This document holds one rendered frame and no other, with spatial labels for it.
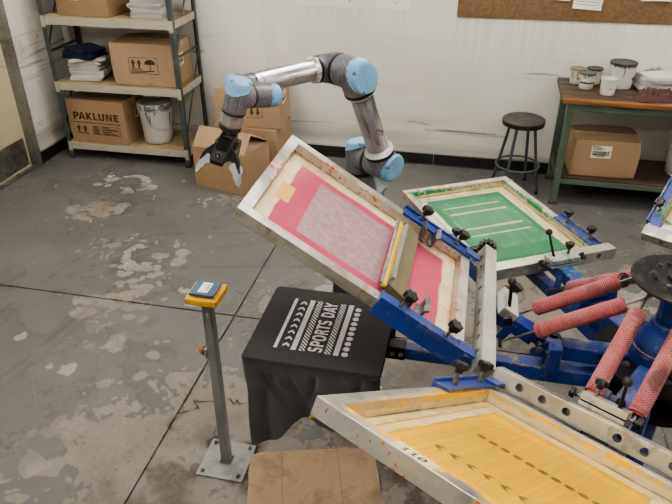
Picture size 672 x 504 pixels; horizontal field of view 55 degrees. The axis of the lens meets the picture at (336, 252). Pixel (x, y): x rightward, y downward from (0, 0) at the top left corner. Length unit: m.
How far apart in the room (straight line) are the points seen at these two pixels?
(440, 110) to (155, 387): 3.55
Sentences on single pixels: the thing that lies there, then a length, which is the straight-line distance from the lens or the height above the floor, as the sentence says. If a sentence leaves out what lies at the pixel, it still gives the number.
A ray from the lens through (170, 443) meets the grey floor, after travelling 3.35.
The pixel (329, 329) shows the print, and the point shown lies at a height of 0.95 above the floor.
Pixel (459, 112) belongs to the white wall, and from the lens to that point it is 5.93.
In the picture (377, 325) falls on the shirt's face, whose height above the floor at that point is 0.95.
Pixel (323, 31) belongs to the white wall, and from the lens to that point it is 5.91.
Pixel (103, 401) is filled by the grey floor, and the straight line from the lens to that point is 3.65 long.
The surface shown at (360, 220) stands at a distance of 2.22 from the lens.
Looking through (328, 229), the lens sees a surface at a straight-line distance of 2.07.
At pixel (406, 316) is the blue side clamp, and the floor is 1.26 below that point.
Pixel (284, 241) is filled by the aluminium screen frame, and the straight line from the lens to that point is 1.86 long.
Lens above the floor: 2.39
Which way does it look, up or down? 31 degrees down
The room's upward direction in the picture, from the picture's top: straight up
